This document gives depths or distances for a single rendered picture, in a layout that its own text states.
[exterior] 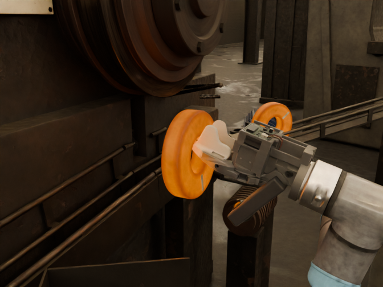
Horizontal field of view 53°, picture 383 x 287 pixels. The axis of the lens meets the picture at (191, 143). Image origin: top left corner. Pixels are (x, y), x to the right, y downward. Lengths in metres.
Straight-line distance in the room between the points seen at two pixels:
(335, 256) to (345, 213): 0.07
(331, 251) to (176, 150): 0.28
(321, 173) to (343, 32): 2.95
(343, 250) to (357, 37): 2.94
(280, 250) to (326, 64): 2.00
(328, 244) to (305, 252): 1.34
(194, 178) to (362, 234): 0.27
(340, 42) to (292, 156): 2.95
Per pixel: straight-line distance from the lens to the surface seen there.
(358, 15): 3.47
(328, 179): 0.60
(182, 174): 0.63
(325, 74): 3.55
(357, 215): 0.60
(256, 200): 0.64
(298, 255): 1.95
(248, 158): 0.61
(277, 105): 1.33
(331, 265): 0.64
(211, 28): 0.92
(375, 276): 1.64
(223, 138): 0.67
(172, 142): 0.62
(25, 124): 0.75
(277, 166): 0.62
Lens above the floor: 1.05
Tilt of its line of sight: 18 degrees down
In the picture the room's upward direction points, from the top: straight up
